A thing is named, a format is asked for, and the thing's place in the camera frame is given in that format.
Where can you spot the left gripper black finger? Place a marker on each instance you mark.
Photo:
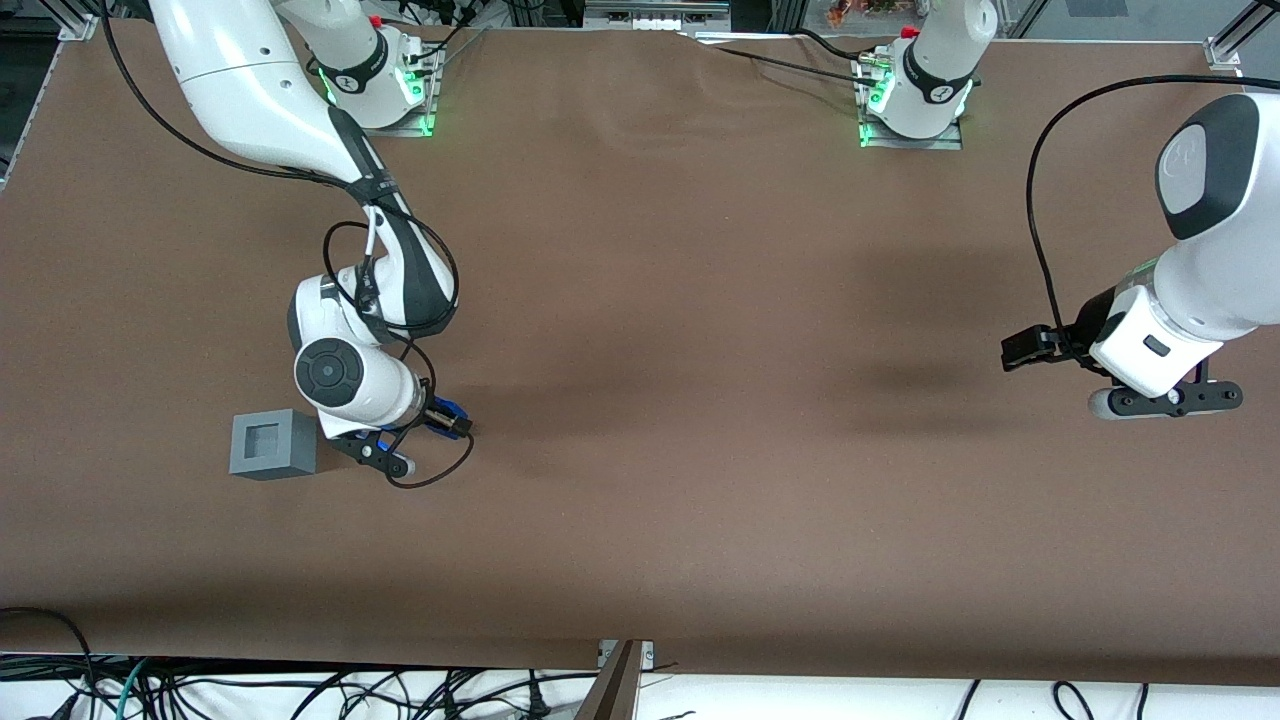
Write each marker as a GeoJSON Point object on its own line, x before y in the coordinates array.
{"type": "Point", "coordinates": [1050, 336]}
{"type": "Point", "coordinates": [1025, 358]}

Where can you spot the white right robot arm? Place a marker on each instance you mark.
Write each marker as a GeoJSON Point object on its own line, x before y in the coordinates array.
{"type": "Point", "coordinates": [250, 90]}

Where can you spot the gray cube base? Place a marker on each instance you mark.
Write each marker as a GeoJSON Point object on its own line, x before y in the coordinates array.
{"type": "Point", "coordinates": [285, 445]}

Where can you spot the brown table cover sheet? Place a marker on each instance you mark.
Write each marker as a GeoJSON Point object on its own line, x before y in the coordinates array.
{"type": "Point", "coordinates": [640, 400]}

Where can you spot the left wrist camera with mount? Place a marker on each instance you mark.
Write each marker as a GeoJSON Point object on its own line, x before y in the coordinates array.
{"type": "Point", "coordinates": [1180, 398]}

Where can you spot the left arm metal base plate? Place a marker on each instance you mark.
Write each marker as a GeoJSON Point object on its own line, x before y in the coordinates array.
{"type": "Point", "coordinates": [920, 144]}

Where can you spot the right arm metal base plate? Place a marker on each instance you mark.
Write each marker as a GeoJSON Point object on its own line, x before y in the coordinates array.
{"type": "Point", "coordinates": [420, 125]}

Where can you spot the small metal table bracket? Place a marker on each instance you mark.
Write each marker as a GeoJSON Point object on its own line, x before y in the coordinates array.
{"type": "Point", "coordinates": [648, 652]}

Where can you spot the metal corner bracket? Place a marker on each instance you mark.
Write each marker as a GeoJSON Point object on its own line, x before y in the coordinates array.
{"type": "Point", "coordinates": [80, 28]}
{"type": "Point", "coordinates": [1222, 52]}

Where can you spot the aluminium profile post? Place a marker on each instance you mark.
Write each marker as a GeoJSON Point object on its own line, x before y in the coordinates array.
{"type": "Point", "coordinates": [615, 690]}

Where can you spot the aluminium frame bar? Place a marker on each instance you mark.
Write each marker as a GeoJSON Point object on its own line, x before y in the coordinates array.
{"type": "Point", "coordinates": [1255, 20]}

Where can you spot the white device on frame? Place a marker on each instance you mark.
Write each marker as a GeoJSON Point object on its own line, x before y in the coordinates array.
{"type": "Point", "coordinates": [655, 18]}

